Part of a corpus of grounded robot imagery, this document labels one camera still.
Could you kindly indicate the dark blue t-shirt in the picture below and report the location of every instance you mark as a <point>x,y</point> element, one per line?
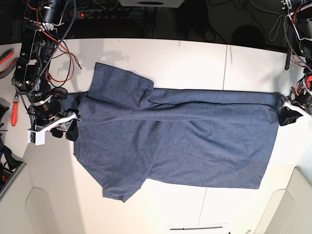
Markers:
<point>132,131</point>

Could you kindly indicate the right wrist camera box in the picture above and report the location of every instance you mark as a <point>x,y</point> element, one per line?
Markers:
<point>37,138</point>

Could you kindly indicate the white vent panel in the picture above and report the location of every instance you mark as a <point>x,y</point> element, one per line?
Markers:
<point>199,229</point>

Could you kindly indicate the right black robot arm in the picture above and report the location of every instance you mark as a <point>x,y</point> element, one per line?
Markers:
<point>31,79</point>

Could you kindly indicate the orange handled pliers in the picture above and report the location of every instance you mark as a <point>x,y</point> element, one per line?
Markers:
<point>5,56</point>

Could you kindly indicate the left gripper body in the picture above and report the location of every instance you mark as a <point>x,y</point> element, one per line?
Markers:
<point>301,105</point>

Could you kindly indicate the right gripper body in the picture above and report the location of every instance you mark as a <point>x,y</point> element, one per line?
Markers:
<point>61,121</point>

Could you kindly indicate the orange handled screwdriver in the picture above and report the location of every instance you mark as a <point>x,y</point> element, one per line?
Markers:
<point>14,115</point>

